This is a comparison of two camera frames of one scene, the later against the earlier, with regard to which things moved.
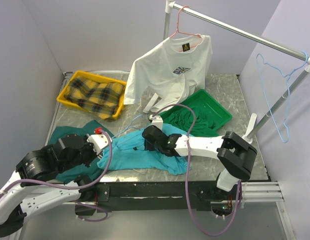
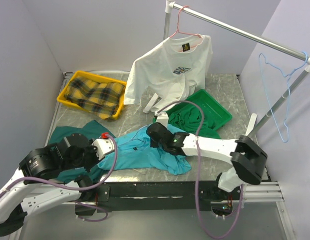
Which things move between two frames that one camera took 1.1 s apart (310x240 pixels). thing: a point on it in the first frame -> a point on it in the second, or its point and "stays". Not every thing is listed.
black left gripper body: [87, 154] stays
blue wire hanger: [127, 127] -> [135, 135]
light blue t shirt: [128, 151] stays
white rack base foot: [252, 122] stays
